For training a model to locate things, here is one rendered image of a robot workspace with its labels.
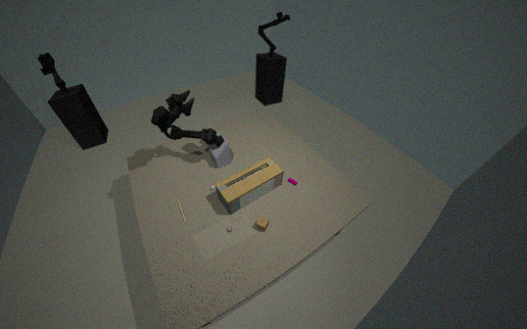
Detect brown cardboard box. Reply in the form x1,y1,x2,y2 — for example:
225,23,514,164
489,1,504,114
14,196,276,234
256,217,269,231

